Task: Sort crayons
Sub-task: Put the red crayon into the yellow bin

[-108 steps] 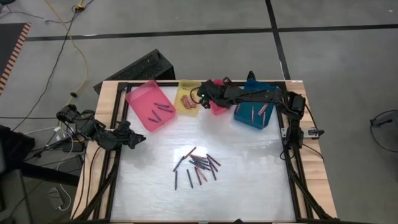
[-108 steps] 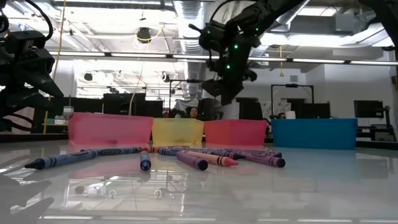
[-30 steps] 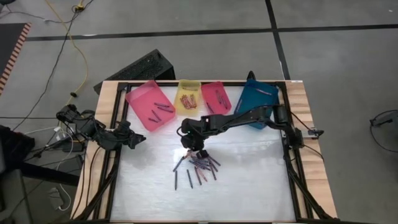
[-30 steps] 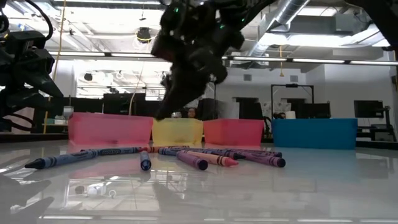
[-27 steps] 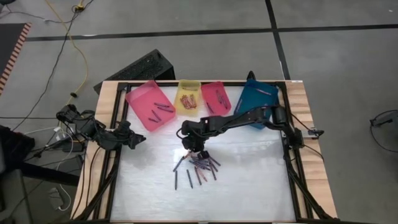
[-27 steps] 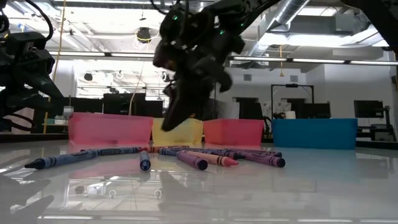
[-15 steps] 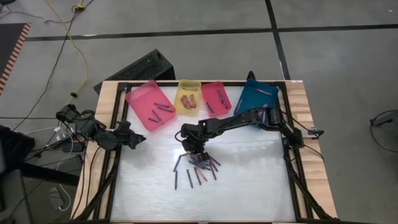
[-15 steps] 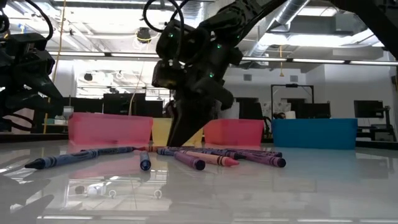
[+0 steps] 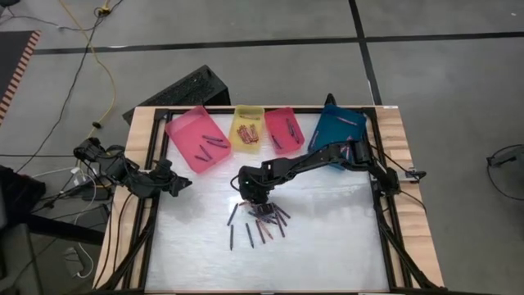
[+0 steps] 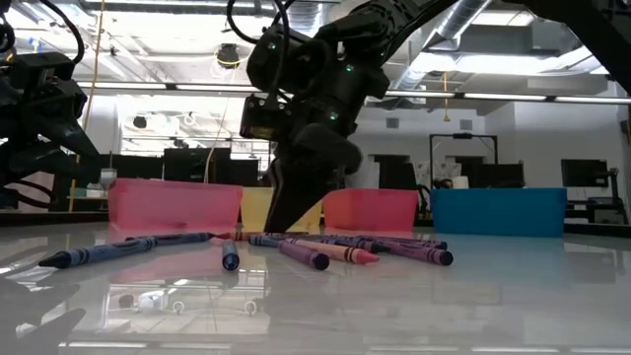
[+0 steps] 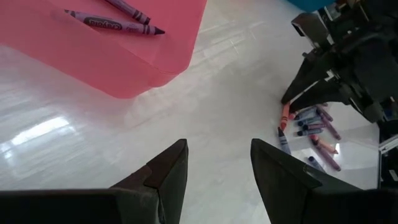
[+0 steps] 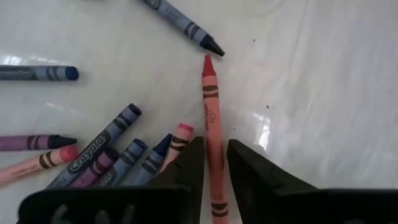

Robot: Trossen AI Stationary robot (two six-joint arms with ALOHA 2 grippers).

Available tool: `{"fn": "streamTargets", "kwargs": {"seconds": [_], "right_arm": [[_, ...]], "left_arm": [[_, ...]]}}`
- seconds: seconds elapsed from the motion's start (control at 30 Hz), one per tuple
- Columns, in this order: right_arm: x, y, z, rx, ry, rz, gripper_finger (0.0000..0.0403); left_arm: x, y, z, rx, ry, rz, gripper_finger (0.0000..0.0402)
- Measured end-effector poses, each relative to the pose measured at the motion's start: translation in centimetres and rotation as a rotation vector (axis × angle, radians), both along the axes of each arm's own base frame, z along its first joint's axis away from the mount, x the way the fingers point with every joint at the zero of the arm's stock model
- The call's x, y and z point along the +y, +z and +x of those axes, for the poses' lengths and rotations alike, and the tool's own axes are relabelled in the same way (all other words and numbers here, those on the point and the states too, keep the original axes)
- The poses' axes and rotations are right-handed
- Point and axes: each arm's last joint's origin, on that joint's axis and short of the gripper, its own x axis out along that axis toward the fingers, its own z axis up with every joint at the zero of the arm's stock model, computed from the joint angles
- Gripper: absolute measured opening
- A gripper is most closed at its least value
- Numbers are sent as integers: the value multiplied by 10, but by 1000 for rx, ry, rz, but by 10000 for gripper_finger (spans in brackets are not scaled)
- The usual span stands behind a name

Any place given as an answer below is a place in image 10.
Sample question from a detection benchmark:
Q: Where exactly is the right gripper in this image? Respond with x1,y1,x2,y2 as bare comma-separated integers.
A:
264,51,390,234

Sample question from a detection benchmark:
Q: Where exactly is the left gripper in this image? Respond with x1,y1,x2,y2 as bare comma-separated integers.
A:
0,73,103,188

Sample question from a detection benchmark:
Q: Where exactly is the purple crayon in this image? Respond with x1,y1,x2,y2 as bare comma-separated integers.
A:
278,240,331,271
315,236,390,254
379,238,449,251
386,244,455,267

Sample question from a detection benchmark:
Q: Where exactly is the red crayon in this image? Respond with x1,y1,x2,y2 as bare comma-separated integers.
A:
216,231,270,243

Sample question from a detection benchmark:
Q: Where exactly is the blue plastic bin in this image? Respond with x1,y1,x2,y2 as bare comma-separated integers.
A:
430,186,568,240

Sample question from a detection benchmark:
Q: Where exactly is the pink hanging cloth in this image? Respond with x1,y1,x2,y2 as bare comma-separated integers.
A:
14,170,59,211

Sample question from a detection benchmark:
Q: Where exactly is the yellow plastic bin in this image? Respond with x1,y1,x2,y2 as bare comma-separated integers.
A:
240,186,325,233

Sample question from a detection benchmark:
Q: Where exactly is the small red plastic bin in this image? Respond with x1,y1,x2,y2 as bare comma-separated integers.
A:
322,188,420,233

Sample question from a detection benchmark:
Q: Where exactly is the pink crayon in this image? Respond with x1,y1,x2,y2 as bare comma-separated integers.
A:
290,238,381,265

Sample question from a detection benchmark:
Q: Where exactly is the large pink plastic bin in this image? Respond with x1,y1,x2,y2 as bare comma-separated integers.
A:
107,177,245,231

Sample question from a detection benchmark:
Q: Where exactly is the black computer monitor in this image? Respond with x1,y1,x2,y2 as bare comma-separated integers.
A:
560,158,609,187

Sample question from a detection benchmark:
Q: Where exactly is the black equipment desk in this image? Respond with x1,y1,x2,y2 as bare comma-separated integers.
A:
565,167,631,226

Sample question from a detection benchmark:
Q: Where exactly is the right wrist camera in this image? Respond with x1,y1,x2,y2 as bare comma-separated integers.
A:
240,93,293,143

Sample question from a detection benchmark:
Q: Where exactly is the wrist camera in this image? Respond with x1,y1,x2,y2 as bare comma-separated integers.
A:
9,51,76,98
240,93,293,143

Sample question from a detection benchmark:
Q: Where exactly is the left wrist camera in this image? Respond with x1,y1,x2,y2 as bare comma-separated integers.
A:
9,51,76,98

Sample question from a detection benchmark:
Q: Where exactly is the black partition wall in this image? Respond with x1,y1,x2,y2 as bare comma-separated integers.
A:
52,146,272,213

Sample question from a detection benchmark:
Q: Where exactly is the thin yellow ceiling cable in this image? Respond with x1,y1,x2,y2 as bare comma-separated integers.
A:
203,96,233,184

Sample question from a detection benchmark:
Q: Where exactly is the black ceiling camera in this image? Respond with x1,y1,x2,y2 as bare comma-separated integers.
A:
216,42,241,69

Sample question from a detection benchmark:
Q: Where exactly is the black stand frame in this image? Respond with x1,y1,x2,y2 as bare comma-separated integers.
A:
429,131,499,189

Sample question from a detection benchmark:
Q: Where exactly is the slanted silver ventilation duct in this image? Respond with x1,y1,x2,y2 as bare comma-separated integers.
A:
393,0,494,91

